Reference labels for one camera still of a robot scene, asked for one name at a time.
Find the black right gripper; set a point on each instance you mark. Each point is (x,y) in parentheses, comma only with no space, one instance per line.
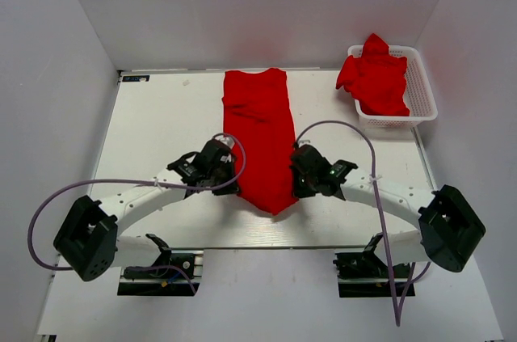
(299,191)

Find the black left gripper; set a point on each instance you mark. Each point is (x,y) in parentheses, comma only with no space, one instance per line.
(231,189)

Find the red t shirt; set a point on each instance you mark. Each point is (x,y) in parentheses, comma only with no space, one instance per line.
(256,110)

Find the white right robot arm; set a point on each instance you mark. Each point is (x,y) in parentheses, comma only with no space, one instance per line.
(445,232)

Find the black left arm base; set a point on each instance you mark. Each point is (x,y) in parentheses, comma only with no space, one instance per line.
(180,276)

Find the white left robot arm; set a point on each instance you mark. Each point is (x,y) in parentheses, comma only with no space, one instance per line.
(92,237)

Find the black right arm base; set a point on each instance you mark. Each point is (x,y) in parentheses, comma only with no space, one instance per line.
(361,275)

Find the red t shirts in basket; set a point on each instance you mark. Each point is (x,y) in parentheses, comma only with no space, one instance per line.
(376,79)

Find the blue table corner label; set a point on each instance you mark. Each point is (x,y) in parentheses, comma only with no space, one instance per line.
(135,78)

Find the white plastic basket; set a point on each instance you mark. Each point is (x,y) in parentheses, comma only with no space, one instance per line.
(418,96)

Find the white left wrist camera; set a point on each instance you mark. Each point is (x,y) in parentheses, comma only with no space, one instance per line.
(226,140)

